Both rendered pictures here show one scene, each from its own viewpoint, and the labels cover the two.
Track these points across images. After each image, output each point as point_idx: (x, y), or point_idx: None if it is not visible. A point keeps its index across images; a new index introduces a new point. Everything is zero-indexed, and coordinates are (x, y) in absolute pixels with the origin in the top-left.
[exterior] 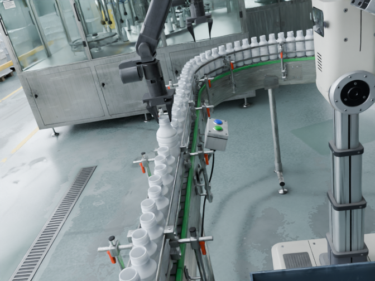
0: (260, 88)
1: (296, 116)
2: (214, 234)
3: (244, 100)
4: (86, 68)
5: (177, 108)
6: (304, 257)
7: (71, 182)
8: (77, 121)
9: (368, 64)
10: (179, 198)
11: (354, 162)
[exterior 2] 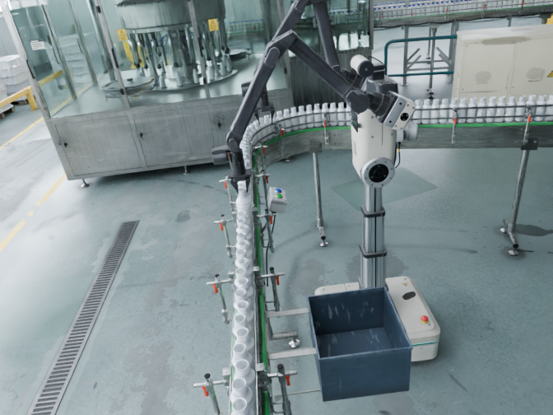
0: (305, 151)
1: (336, 172)
2: None
3: None
4: (123, 117)
5: None
6: None
7: (113, 236)
8: (112, 172)
9: (387, 153)
10: (255, 249)
11: (378, 221)
